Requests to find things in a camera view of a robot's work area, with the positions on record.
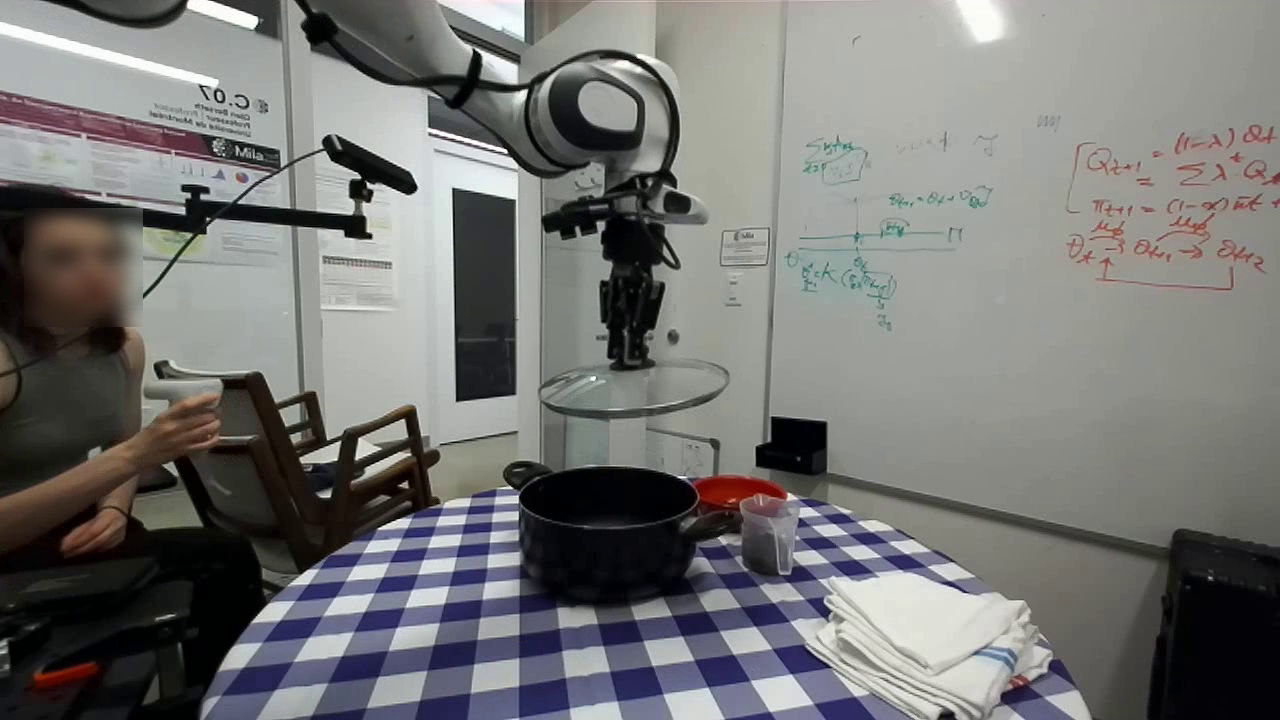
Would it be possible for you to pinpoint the round glass pot lid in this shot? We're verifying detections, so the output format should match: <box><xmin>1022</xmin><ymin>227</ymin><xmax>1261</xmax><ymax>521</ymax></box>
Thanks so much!
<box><xmin>537</xmin><ymin>354</ymin><xmax>734</xmax><ymax>424</ymax></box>

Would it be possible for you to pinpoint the black cooking pot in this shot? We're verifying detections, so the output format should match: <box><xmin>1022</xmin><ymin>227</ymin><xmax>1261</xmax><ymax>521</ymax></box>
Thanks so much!
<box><xmin>499</xmin><ymin>456</ymin><xmax>739</xmax><ymax>607</ymax></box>

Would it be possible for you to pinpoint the dark door window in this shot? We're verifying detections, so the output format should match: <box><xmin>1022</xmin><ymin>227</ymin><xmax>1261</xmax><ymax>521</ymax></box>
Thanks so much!
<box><xmin>448</xmin><ymin>184</ymin><xmax>523</xmax><ymax>407</ymax></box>

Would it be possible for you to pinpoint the red bowl with dark beans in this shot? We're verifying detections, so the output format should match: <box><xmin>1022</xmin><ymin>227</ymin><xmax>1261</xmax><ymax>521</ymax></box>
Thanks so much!
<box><xmin>693</xmin><ymin>473</ymin><xmax>793</xmax><ymax>521</ymax></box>

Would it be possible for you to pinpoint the small black floor box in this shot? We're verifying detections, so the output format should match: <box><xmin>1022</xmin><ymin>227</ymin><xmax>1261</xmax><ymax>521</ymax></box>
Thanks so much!
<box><xmin>750</xmin><ymin>412</ymin><xmax>836</xmax><ymax>481</ymax></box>

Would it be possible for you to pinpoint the clear plastic cup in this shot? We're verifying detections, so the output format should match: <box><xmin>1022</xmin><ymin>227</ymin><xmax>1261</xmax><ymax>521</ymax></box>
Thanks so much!
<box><xmin>734</xmin><ymin>492</ymin><xmax>805</xmax><ymax>578</ymax></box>

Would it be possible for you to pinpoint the wooden armchair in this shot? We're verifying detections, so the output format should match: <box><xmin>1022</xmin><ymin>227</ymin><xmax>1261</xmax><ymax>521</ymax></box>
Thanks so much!
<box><xmin>148</xmin><ymin>354</ymin><xmax>444</xmax><ymax>571</ymax></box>

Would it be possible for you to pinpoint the blue white checkered tablecloth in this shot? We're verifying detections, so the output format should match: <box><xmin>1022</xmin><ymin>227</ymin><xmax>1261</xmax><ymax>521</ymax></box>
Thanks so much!
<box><xmin>197</xmin><ymin>483</ymin><xmax>1095</xmax><ymax>720</ymax></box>

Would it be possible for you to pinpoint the folded white towel stack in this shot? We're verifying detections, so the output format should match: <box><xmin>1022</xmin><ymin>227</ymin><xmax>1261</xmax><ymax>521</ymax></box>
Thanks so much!
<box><xmin>805</xmin><ymin>566</ymin><xmax>1060</xmax><ymax>720</ymax></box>

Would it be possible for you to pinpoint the seated person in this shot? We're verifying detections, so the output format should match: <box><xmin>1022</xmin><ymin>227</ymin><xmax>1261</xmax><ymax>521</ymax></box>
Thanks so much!
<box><xmin>0</xmin><ymin>184</ymin><xmax>271</xmax><ymax>720</ymax></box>

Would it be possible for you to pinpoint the black robot cart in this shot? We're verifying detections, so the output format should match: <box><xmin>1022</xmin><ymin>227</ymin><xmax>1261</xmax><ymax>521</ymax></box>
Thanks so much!
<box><xmin>0</xmin><ymin>554</ymin><xmax>204</xmax><ymax>720</ymax></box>

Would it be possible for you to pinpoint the black speaker case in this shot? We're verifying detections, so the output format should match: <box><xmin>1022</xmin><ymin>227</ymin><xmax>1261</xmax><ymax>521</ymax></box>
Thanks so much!
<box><xmin>1148</xmin><ymin>523</ymin><xmax>1280</xmax><ymax>720</ymax></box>

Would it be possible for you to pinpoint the orange black clamp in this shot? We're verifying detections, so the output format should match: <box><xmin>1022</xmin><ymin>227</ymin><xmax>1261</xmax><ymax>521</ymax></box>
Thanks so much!
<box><xmin>18</xmin><ymin>656</ymin><xmax>107</xmax><ymax>700</ymax></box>

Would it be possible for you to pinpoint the small wall sign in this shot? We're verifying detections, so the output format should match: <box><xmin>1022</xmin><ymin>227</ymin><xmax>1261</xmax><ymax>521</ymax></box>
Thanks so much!
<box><xmin>715</xmin><ymin>222</ymin><xmax>777</xmax><ymax>271</ymax></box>

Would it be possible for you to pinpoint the black camera on boom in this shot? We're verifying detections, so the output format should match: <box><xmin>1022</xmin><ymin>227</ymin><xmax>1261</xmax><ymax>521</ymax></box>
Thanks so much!
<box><xmin>316</xmin><ymin>132</ymin><xmax>423</xmax><ymax>198</ymax></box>

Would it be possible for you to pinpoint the wall whiteboard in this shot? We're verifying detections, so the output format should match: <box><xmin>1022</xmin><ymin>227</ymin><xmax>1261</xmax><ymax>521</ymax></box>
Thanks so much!
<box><xmin>769</xmin><ymin>0</ymin><xmax>1280</xmax><ymax>552</ymax></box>

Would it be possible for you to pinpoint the wall poster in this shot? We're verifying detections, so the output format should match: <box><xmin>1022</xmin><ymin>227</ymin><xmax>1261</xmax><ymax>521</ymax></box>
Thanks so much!
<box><xmin>0</xmin><ymin>84</ymin><xmax>286</xmax><ymax>206</ymax></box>

